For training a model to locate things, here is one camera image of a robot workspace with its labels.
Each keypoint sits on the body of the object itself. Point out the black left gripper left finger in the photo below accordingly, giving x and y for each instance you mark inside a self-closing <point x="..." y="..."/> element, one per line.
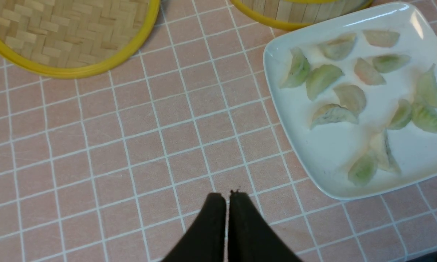
<point x="204" y="241"/>

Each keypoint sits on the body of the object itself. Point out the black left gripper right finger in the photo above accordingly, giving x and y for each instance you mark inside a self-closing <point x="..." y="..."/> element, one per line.
<point x="250" y="238"/>

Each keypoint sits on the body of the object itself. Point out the bamboo steamer basket yellow rim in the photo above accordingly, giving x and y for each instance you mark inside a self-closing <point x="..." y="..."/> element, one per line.
<point x="290" y="15"/>

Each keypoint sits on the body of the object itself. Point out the green dumpling plate bottom edge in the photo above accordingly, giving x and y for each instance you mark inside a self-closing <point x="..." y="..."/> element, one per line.
<point x="363" y="169"/>

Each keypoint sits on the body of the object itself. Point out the grey dumpling plate lower left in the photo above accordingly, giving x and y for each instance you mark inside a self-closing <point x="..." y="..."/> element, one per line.
<point x="332" y="113"/>

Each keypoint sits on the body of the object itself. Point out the pale dumpling plate bottom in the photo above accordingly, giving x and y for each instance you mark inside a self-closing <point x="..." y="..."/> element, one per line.
<point x="379" y="144"/>

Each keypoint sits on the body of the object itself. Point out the pale dumpling plate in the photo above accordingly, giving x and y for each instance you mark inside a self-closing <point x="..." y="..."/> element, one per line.
<point x="339" y="48"/>
<point x="351" y="97"/>
<point x="381" y="38"/>
<point x="379" y="144"/>

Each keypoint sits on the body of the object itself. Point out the green dumpling plate middle left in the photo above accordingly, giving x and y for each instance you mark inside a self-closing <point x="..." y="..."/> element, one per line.
<point x="321" y="78"/>

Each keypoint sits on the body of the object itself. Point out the pale dumpling plate lower middle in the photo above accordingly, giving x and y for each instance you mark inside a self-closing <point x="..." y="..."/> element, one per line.
<point x="351" y="97"/>

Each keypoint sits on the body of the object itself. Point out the green dumpling plate top left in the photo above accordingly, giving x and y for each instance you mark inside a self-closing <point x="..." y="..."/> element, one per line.
<point x="299" y="69"/>

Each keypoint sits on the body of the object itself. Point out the white square plate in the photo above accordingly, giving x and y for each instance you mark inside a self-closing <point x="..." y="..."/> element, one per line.
<point x="327" y="152"/>

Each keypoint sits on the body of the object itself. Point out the green dumpling plate bottom middle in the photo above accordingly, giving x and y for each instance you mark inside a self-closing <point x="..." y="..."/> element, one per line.
<point x="402" y="115"/>

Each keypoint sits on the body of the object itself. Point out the pink dumpling plate centre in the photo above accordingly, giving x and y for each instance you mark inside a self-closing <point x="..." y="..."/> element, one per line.
<point x="367" y="73"/>

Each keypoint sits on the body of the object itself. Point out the pale dumpling plate top middle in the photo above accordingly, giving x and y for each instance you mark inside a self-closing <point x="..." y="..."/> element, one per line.
<point x="339" y="48"/>

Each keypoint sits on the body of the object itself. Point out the green dumpling plate bottom right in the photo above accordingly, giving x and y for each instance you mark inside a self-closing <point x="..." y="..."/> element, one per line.
<point x="424" y="117"/>

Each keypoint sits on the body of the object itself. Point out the green dumpling plate centre right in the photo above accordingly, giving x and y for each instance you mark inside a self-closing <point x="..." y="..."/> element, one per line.
<point x="389" y="63"/>

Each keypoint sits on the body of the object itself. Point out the pale dumpling plate top right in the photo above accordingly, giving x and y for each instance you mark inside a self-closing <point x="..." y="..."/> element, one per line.
<point x="381" y="38"/>

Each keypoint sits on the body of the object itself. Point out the bamboo steamer lid yellow rim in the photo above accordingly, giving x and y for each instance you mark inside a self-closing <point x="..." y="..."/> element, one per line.
<point x="71" y="39"/>

